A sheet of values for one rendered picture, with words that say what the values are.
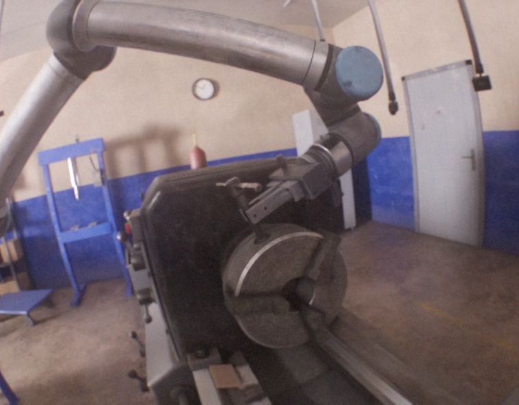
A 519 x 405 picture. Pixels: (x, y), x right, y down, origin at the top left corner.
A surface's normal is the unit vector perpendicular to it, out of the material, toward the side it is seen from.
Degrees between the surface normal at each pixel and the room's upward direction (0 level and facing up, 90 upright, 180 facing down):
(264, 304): 90
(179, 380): 90
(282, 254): 90
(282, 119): 90
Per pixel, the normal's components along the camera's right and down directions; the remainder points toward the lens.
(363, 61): 0.16, 0.18
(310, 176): 0.40, 0.08
